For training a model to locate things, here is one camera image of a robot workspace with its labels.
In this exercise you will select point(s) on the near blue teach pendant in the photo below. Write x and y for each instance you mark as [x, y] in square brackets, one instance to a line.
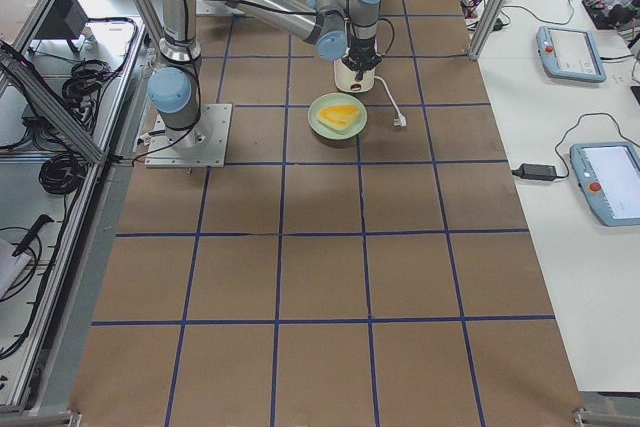
[608, 176]

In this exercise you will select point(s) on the light green plate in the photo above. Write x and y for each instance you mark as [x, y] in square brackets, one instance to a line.
[336, 99]

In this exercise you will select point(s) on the aluminium frame post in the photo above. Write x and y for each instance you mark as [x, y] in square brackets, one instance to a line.
[492, 2]

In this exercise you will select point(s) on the blue teach pendant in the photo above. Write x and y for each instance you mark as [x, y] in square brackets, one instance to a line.
[608, 176]
[570, 54]

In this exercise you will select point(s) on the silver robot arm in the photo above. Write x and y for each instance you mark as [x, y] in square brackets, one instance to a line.
[342, 31]

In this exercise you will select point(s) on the far blue teach pendant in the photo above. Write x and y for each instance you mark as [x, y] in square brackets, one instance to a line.
[570, 54]

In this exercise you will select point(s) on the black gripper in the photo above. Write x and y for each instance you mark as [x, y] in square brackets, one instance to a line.
[363, 51]

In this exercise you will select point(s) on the black power adapter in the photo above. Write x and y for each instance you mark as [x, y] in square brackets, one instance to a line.
[536, 172]

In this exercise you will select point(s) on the triangular bread on plate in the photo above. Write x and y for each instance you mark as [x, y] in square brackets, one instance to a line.
[338, 117]

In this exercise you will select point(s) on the white two-slot toaster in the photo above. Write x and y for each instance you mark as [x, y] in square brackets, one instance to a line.
[344, 79]

